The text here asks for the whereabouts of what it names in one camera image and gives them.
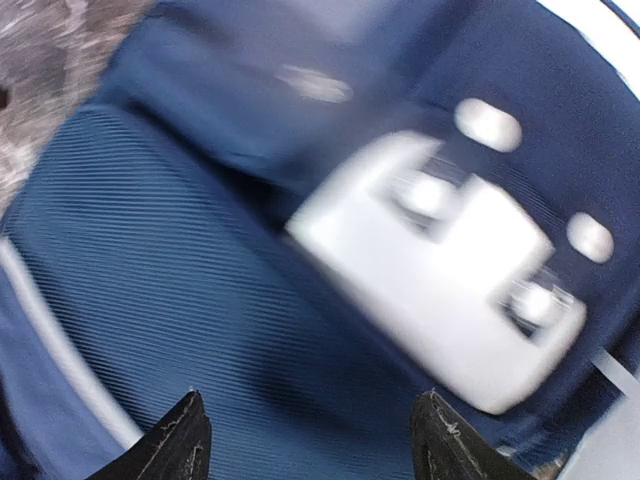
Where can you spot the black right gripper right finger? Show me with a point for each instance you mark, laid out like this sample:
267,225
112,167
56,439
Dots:
446,447

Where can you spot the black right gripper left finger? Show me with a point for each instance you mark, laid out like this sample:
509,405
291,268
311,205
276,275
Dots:
177,447

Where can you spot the navy blue backpack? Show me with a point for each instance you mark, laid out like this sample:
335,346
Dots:
314,212

